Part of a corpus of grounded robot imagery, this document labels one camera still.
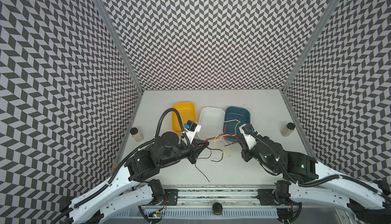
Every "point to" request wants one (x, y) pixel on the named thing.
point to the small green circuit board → (157, 215)
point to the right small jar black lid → (287, 130)
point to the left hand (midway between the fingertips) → (207, 144)
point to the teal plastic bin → (234, 117)
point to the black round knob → (217, 208)
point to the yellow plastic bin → (188, 112)
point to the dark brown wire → (211, 160)
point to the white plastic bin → (212, 120)
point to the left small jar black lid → (136, 135)
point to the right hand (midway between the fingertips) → (238, 137)
